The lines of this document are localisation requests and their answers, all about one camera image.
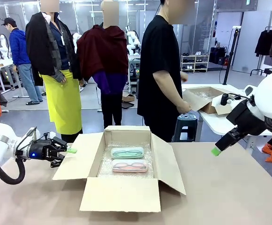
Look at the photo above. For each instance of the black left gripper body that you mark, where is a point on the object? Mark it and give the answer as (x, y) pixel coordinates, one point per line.
(41, 151)

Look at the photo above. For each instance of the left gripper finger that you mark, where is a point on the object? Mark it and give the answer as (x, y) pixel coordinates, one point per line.
(63, 145)
(58, 159)

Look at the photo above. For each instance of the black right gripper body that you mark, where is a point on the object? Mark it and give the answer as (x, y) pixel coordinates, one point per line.
(248, 119)

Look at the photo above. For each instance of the small cardboard box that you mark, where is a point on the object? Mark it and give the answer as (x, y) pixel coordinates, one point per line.
(208, 106)

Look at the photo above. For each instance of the mint green glasses case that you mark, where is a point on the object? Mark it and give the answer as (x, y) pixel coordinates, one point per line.
(127, 148)

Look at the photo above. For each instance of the pink glasses case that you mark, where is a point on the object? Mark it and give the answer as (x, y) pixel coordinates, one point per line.
(130, 170)

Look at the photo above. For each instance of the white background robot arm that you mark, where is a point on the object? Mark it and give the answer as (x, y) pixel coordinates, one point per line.
(132, 42)

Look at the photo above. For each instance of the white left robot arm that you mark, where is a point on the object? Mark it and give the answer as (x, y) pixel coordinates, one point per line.
(0, 140)

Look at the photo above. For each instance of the person's right forearm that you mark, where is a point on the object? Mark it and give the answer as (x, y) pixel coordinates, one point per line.
(166, 91)

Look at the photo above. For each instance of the open cardboard shipping box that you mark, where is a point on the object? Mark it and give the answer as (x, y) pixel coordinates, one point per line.
(121, 194)

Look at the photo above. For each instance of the person's right hand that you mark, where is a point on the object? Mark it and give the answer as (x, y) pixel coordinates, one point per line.
(184, 107)

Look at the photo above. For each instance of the person's left hand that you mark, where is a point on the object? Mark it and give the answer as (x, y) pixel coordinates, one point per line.
(184, 76)

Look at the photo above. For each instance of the white work table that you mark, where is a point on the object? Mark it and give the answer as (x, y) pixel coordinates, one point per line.
(213, 124)

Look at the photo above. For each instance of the yellow apron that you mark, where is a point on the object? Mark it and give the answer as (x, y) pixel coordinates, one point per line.
(63, 105)

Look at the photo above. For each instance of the grey plastic stool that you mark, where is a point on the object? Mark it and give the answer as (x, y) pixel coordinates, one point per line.
(185, 126)

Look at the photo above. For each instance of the bubble wrap sheet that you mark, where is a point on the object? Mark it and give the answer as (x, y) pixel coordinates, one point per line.
(105, 168)

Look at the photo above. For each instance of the crumpled bubble wrap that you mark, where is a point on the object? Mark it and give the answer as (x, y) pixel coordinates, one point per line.
(206, 95)

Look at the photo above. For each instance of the black clothes rack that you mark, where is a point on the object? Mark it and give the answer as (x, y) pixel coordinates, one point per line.
(266, 70)

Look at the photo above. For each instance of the pink eyeglasses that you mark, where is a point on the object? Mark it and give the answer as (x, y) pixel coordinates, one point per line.
(118, 166)

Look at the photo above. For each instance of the black light stand pole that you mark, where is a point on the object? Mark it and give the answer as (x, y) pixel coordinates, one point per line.
(229, 56)

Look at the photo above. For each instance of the black luggage bags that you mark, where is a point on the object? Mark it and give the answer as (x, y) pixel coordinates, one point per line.
(216, 55)

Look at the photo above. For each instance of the white shoe rack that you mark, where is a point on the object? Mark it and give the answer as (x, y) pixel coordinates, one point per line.
(194, 63)

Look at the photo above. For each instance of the black hanging coat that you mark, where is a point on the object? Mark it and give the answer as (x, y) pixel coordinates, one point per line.
(264, 43)

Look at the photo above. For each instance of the purple garment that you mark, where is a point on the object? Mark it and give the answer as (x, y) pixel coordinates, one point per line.
(110, 82)

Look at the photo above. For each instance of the white sneakers pair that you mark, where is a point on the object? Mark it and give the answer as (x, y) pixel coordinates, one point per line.
(198, 53)

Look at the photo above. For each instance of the white standing desk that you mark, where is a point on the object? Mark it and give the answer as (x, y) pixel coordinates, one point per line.
(0, 66)

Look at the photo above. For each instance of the mannequin with black jacket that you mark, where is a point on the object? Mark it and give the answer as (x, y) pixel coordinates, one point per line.
(42, 47)

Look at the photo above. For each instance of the person in blue jacket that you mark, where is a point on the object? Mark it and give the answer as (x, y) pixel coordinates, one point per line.
(21, 51)

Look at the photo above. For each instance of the mannequin with maroon shawl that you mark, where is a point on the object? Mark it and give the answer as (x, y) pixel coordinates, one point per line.
(103, 51)

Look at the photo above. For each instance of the person in black t-shirt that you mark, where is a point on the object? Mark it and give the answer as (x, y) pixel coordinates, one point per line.
(159, 58)

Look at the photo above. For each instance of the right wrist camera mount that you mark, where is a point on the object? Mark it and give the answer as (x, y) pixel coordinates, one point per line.
(224, 103)

